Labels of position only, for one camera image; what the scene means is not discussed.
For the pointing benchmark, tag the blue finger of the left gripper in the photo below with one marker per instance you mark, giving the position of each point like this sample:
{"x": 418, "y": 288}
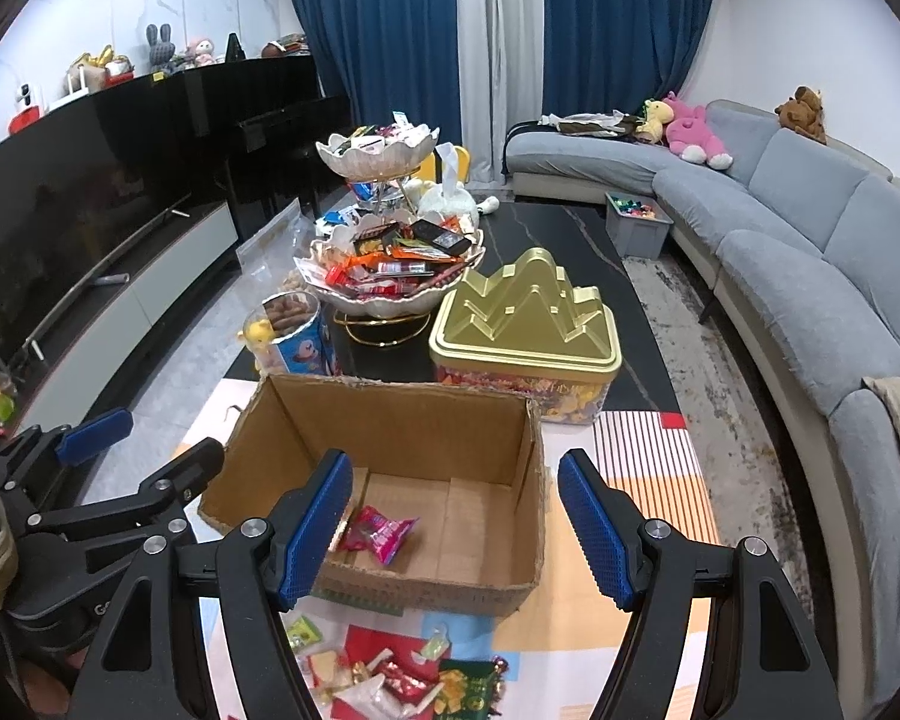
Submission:
{"x": 91, "y": 438}
{"x": 161, "y": 499}

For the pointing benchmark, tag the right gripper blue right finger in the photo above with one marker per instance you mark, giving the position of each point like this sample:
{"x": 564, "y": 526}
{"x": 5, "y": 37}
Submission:
{"x": 651, "y": 572}

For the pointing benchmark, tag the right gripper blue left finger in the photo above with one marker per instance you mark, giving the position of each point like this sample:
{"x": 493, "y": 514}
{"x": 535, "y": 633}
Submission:
{"x": 263, "y": 568}

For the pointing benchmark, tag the clear jar of brown snacks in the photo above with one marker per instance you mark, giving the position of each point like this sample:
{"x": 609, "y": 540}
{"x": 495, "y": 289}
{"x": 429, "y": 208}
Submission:
{"x": 296, "y": 341}

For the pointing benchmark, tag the pink wrapped candy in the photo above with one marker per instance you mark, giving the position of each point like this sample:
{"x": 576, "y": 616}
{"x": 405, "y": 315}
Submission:
{"x": 382, "y": 536}

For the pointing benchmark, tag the patterned floor rug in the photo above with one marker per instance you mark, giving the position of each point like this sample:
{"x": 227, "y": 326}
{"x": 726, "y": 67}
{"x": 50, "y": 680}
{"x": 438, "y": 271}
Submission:
{"x": 749, "y": 464}

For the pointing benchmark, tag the yellow bear figurine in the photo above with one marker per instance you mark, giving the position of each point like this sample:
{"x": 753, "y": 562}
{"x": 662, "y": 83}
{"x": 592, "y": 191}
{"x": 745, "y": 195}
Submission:
{"x": 257, "y": 335}

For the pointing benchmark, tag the red snack packet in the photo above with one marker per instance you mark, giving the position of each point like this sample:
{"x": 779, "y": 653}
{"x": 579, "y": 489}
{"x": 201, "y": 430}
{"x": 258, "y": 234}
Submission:
{"x": 413, "y": 692}

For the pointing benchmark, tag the green wrapped candy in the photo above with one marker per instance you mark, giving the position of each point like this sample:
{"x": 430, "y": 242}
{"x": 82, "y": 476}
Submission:
{"x": 435, "y": 647}

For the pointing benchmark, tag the brown cardboard box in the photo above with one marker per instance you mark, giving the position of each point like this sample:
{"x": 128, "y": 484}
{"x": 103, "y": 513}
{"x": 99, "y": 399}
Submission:
{"x": 466, "y": 466}

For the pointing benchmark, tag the green snack bag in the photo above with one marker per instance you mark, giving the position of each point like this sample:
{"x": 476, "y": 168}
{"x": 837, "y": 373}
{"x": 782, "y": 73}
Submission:
{"x": 470, "y": 689}

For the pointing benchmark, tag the black television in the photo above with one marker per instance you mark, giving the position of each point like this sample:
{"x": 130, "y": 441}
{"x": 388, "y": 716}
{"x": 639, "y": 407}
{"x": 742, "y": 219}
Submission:
{"x": 79, "y": 182}

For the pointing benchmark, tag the gold mountain lid candy tin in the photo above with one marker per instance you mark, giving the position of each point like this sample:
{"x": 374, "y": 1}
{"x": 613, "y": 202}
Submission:
{"x": 528, "y": 330}

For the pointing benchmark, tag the white tiered snack stand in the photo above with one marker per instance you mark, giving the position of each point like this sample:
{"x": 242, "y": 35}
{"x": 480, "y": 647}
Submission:
{"x": 384, "y": 263}

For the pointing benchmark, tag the grey storage bin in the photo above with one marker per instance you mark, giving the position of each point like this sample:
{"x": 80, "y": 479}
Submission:
{"x": 637, "y": 228}

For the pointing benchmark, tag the grey curved sofa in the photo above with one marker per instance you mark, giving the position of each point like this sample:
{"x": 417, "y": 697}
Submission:
{"x": 799, "y": 245}

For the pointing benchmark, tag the grey bunny plush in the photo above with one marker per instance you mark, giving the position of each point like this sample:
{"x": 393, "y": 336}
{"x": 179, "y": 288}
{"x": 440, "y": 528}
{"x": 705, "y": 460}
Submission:
{"x": 160, "y": 46}

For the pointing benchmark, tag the pink plush toy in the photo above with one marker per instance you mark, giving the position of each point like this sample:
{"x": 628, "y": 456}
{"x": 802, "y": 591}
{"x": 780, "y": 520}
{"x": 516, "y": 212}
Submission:
{"x": 690, "y": 138}

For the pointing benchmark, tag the yellow plush toy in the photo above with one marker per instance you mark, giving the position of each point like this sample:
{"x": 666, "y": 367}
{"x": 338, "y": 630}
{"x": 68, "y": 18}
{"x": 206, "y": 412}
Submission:
{"x": 655, "y": 118}

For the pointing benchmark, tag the brown plush bear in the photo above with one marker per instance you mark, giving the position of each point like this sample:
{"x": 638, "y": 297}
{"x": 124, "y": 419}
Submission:
{"x": 803, "y": 114}

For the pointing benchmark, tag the blue curtains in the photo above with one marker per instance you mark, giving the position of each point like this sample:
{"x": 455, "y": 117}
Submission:
{"x": 599, "y": 55}

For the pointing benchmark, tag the white sheer curtain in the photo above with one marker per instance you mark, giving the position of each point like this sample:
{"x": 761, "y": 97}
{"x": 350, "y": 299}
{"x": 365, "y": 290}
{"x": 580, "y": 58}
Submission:
{"x": 501, "y": 67}

